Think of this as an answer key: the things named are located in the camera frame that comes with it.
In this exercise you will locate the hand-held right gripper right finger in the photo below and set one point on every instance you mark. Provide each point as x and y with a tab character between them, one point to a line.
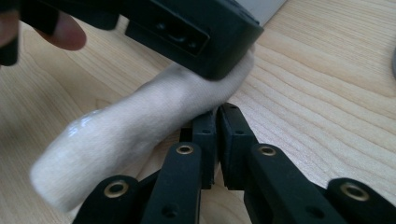
233	146

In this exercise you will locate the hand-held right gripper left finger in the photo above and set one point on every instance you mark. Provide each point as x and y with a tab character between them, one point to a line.
207	146

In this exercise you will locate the white sock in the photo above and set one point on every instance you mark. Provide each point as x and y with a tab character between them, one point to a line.
109	146

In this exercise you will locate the dark grey object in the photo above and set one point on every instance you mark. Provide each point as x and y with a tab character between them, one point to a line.
395	62

